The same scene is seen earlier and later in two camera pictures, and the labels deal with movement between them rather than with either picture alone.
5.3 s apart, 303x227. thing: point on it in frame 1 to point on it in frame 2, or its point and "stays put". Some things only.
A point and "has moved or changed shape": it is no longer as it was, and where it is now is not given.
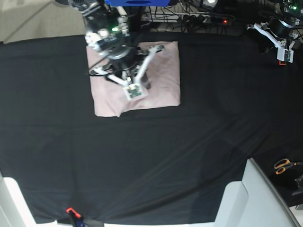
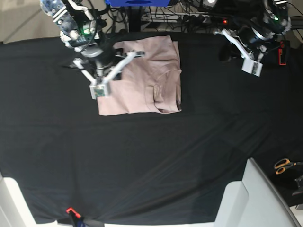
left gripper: [127, 56] to [101, 58]
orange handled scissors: [280, 165] stays put
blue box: [138, 3] stays put
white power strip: [165, 17] stays put
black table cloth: [169, 165] stays put
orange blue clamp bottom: [77, 218] stays put
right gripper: [281, 28] to [248, 35]
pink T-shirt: [163, 69] has moved or changed shape
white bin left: [14, 210] stays put
